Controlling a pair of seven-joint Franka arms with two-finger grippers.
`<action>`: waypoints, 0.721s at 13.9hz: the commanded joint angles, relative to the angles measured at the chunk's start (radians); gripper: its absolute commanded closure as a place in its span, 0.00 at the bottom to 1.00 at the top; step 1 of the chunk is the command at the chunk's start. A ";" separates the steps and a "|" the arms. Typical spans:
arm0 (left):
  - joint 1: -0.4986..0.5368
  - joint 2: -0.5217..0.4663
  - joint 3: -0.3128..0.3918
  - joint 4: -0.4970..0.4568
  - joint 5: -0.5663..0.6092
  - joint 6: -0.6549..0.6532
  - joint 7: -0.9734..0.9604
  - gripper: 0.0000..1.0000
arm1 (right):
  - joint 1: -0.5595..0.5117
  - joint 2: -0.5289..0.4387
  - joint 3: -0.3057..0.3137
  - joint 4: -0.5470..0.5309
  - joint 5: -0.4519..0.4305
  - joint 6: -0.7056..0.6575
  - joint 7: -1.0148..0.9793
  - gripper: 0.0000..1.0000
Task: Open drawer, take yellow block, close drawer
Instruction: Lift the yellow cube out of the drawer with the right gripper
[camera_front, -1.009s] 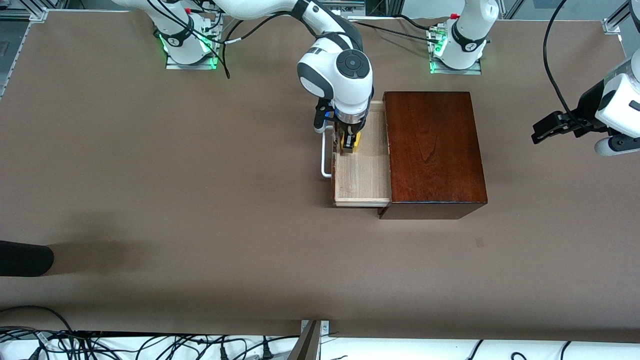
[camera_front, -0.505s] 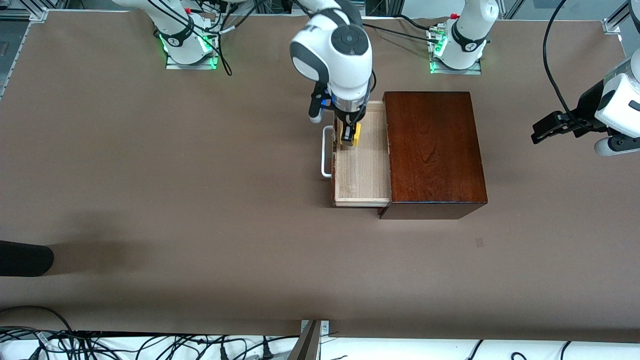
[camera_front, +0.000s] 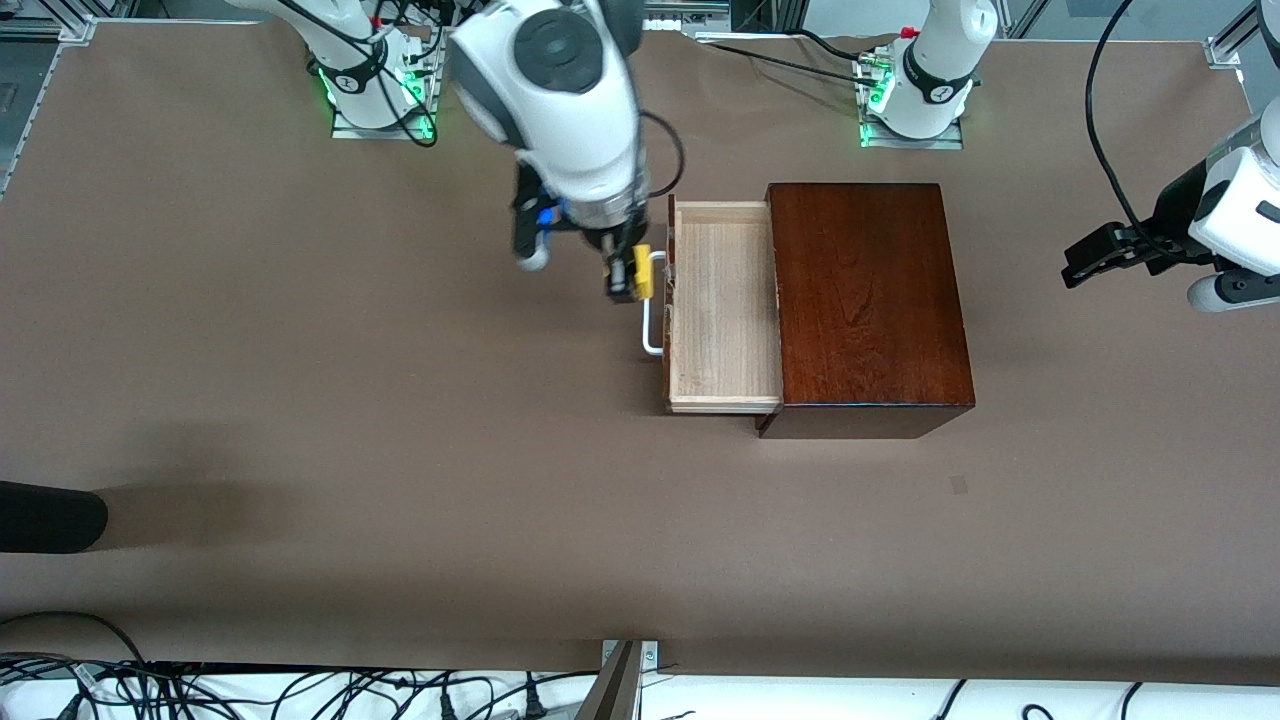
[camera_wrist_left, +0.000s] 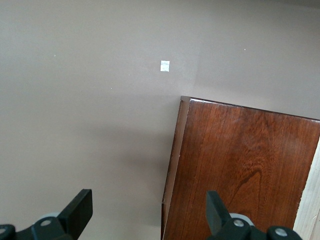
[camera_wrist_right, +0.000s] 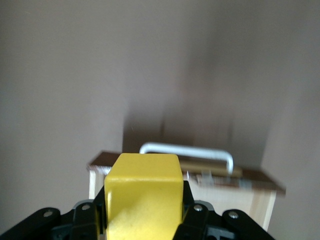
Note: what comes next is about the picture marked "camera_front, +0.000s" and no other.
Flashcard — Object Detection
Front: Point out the long black base cable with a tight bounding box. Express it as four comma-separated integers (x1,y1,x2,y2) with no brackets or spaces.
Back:
695,35,873,87

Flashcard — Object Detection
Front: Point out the aluminium frame profile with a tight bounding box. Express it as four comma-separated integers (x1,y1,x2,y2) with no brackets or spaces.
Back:
1213,0,1263,58

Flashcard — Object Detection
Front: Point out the silver pole bracket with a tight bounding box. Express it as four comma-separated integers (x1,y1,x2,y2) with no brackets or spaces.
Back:
601,640,661,674

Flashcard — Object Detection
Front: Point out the dark brown wooden cabinet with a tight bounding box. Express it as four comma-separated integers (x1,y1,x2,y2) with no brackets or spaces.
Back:
757,183,977,441

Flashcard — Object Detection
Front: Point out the short black base cable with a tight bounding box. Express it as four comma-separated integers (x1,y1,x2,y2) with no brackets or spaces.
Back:
793,27,867,63

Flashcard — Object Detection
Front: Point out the light wood drawer white handle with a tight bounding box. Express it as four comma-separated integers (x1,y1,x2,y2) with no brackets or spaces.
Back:
640,195,784,415

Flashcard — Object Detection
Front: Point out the black ribbed cylinder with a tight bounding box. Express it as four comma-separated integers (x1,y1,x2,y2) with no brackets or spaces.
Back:
0,480,109,554

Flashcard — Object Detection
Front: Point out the dark grey metal pole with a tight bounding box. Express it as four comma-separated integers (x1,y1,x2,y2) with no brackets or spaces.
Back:
574,640,644,720

